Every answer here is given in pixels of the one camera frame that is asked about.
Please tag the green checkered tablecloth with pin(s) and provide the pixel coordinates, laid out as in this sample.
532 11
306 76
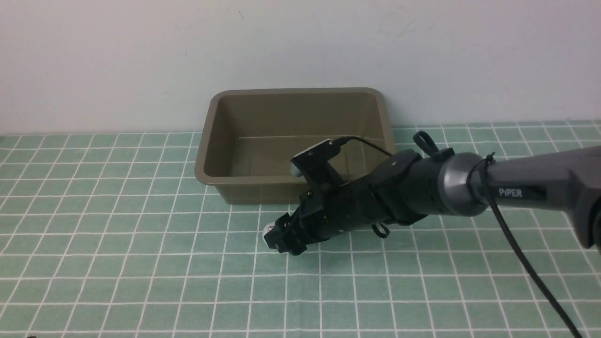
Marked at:
109 235

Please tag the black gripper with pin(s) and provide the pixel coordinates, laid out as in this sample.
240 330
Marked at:
347 208

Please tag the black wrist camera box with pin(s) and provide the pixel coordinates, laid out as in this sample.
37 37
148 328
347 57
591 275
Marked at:
313 165

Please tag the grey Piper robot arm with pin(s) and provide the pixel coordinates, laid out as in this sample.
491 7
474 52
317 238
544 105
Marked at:
406 188

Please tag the white table-tennis ball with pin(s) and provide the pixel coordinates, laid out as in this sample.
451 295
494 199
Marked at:
268 227

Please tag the olive green plastic bin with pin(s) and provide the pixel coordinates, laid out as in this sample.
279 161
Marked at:
250 136

